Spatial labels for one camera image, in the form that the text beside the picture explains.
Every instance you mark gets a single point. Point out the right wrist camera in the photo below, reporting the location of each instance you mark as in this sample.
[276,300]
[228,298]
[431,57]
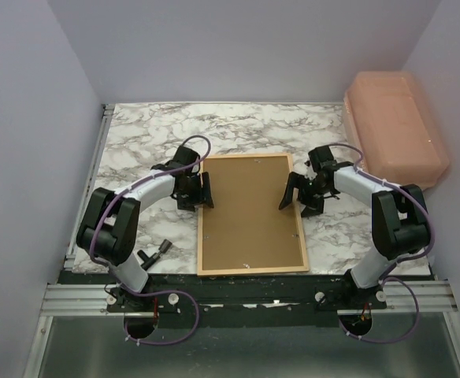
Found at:
[310,173]

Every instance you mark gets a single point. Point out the black mounting base rail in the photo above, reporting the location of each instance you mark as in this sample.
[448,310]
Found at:
[180,301]

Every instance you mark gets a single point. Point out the brown cardboard backing board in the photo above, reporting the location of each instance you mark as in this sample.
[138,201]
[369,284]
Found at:
[249,212]

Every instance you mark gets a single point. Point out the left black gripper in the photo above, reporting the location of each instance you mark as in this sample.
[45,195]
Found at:
[190,204]

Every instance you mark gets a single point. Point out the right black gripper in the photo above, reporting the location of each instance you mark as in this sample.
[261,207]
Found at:
[298,181]

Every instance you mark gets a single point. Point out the black T-handle tool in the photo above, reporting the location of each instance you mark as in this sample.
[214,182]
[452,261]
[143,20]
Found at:
[149,261]

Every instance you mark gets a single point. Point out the aluminium extrusion rail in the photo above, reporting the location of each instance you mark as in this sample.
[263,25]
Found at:
[74,300]

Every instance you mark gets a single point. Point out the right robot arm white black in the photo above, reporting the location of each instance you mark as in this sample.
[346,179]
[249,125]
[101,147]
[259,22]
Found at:
[401,229]

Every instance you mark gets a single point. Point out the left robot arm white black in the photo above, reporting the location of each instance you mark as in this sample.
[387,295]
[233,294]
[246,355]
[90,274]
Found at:
[110,222]

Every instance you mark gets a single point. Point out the translucent pink plastic box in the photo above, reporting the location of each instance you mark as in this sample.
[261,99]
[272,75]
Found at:
[386,116]

